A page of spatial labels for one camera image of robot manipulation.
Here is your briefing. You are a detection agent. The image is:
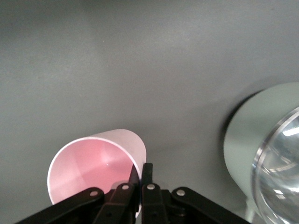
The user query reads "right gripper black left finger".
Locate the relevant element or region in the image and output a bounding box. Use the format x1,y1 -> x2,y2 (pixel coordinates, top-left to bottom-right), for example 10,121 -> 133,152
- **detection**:
17,163 -> 141,224

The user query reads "glass lid with grey knob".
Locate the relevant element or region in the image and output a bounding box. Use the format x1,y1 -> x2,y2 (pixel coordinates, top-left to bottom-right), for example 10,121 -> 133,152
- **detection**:
251,109 -> 299,224

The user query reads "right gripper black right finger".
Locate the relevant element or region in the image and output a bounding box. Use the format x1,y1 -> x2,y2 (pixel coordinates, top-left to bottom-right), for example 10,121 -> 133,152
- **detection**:
141,162 -> 252,224

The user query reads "pink plastic cup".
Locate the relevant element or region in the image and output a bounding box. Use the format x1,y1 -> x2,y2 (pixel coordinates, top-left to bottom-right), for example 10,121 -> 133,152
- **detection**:
46,128 -> 147,217

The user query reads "dark grey table mat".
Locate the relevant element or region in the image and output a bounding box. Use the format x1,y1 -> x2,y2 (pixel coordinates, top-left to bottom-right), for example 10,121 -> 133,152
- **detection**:
0,0 -> 299,224

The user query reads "grey-green cooking pot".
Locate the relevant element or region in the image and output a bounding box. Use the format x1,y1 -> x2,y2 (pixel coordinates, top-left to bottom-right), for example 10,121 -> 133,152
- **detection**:
223,82 -> 299,222

